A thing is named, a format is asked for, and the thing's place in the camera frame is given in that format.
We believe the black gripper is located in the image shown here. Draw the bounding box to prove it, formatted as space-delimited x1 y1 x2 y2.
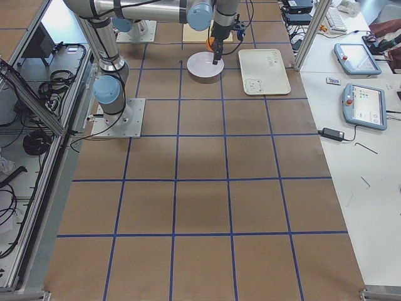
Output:
211 21 232 65

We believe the orange mandarin fruit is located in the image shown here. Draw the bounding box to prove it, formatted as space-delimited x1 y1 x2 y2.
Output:
206 36 214 52

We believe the white ribbed ceramic plate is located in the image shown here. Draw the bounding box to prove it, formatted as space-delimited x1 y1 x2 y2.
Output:
187 51 224 78

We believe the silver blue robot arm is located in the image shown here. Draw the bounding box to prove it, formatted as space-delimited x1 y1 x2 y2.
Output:
65 1 245 78
112 18 148 36

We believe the cream bear plastic tray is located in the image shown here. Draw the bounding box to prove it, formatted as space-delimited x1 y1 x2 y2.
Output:
238 49 291 95

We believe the bamboo cutting board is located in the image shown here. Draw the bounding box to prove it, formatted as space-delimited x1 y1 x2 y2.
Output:
182 23 234 43

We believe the small purple white card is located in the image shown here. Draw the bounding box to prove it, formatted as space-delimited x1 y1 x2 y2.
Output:
326 77 341 85

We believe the white keyboard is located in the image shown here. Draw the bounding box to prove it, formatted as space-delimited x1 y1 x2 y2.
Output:
325 7 348 34

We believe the black power adapter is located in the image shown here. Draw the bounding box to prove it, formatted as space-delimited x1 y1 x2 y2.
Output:
318 127 345 142

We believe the grey teach pendant far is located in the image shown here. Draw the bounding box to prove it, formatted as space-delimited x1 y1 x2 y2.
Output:
333 43 382 76

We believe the grey teach pendant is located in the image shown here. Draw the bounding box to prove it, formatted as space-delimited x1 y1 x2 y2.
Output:
333 43 382 76
342 83 387 130

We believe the grey teach pendant near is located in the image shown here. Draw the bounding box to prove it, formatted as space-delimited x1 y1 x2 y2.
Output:
342 83 387 130

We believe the black allen key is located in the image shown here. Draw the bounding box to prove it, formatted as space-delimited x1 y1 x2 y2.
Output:
354 142 378 155

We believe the black box on shelf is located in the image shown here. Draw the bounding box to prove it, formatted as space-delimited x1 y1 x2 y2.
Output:
22 23 56 66

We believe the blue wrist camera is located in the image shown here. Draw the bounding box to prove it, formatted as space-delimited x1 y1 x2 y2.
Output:
233 21 246 42

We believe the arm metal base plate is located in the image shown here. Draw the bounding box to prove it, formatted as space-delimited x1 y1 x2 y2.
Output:
91 98 145 139
112 18 157 43

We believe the aluminium frame post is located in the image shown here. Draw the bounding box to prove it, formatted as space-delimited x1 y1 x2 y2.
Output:
294 0 331 71

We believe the black coiled cable bundle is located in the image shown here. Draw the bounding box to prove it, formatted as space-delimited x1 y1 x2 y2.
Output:
23 129 51 157

